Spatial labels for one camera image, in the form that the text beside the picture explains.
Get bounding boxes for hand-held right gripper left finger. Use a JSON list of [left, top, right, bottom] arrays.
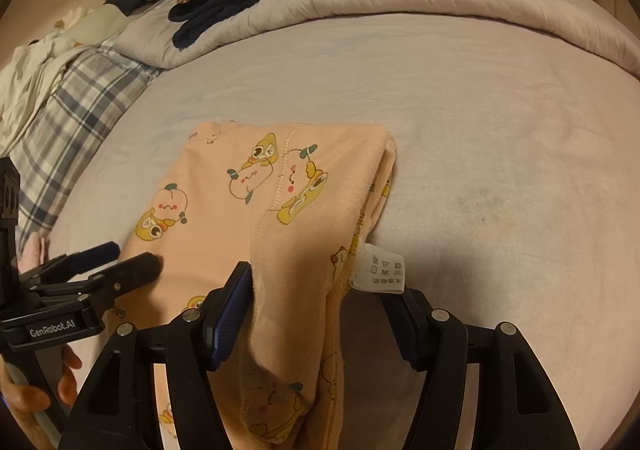
[[57, 261, 252, 450]]

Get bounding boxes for pale purple bed sheet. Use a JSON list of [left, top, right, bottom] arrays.
[[50, 12, 640, 450]]

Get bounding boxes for white crumpled cloth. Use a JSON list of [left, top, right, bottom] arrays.
[[0, 32, 86, 155]]

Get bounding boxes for peach cartoon print shirt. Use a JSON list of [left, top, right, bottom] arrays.
[[122, 120, 406, 450]]

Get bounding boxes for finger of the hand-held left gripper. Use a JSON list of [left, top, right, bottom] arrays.
[[37, 252, 163, 313], [20, 241, 121, 287]]

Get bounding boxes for plaid blanket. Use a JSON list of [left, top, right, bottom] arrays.
[[10, 0, 166, 255]]

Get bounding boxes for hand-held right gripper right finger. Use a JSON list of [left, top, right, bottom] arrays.
[[377, 287, 583, 450]]

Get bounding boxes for navy garment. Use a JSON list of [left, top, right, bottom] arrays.
[[167, 0, 297, 50]]

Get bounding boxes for person's left hand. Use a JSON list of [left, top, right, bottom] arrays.
[[0, 344, 83, 431]]

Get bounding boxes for pale pillow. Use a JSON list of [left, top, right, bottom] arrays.
[[65, 4, 126, 48]]

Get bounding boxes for small dark cloth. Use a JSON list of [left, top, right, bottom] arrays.
[[104, 0, 151, 16]]

